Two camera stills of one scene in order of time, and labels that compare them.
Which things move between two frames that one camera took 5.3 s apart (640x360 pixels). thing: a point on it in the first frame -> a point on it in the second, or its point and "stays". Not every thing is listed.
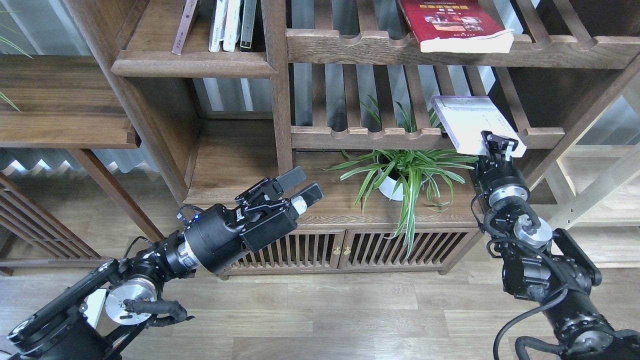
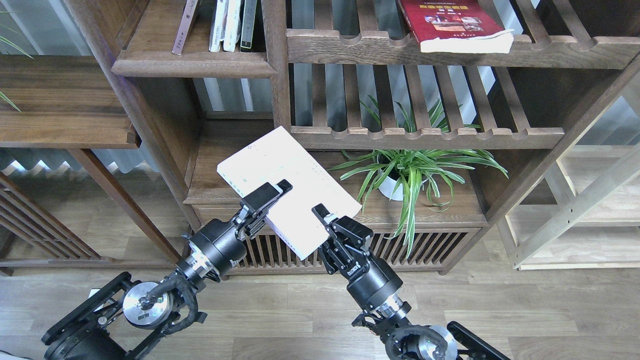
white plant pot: [387, 186] stays
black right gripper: [498, 178] -> [344, 251]
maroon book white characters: [191, 9] stays
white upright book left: [218, 25] stays
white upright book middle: [232, 25] stays
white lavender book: [467, 116] -> [277, 157]
